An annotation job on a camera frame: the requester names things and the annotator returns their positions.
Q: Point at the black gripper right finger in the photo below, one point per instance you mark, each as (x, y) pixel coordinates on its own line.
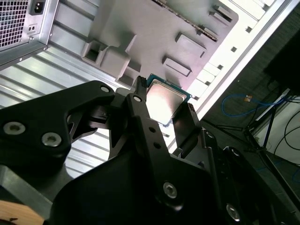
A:
(187, 131)

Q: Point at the silver CPU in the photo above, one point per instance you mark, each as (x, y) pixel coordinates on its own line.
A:
(164, 103)

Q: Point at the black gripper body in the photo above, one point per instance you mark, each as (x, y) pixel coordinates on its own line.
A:
(105, 192)

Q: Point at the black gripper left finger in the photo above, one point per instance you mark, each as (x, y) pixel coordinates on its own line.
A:
(47, 112)

